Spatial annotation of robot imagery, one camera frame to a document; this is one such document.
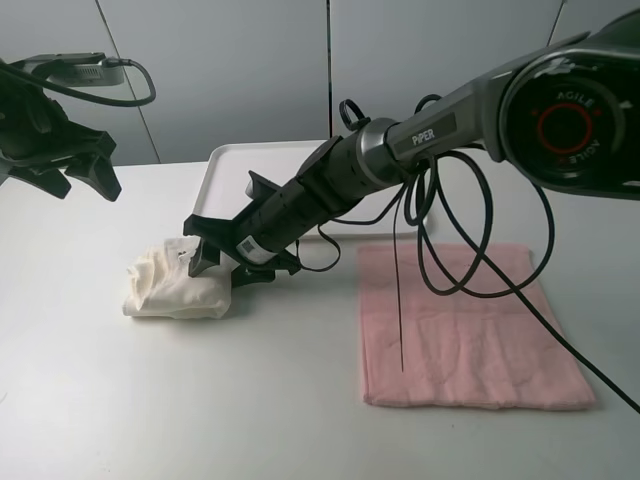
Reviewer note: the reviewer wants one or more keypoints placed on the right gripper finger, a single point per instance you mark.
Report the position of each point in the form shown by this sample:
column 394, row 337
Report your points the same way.
column 244, row 276
column 206, row 256

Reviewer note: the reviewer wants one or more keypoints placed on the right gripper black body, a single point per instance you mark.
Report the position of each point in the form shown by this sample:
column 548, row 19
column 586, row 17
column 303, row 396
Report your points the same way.
column 260, row 241

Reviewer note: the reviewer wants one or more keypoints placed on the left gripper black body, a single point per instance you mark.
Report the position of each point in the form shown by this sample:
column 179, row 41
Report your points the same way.
column 37, row 133

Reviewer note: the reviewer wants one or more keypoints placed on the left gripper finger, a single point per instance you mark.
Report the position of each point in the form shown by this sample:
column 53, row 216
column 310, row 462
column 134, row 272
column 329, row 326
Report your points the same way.
column 52, row 182
column 100, row 177

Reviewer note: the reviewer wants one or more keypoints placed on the cream white towel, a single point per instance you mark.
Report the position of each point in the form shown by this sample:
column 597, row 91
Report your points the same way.
column 160, row 285

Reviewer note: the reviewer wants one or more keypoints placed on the pink towel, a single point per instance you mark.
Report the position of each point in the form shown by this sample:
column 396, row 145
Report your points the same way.
column 420, row 349

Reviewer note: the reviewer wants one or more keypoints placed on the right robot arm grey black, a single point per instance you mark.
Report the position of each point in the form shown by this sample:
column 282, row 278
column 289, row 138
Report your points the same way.
column 566, row 117

